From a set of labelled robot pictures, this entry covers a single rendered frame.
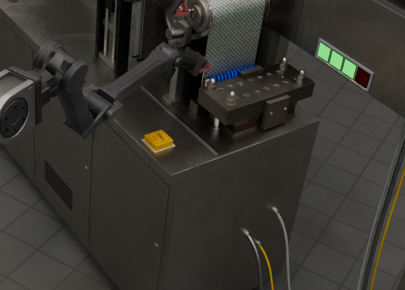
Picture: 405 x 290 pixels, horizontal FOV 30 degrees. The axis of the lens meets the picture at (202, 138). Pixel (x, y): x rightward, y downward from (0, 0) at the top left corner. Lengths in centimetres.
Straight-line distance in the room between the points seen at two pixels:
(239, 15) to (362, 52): 43
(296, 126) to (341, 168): 142
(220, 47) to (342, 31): 41
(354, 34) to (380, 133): 201
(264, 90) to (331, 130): 178
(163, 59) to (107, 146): 55
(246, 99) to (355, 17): 45
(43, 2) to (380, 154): 203
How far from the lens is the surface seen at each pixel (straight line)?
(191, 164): 244
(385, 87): 246
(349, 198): 392
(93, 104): 212
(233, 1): 258
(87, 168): 298
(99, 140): 282
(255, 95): 258
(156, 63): 233
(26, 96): 165
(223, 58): 265
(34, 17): 322
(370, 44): 246
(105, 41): 289
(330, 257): 356
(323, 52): 261
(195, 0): 254
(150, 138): 249
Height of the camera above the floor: 239
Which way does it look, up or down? 36 degrees down
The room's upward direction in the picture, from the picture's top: 8 degrees clockwise
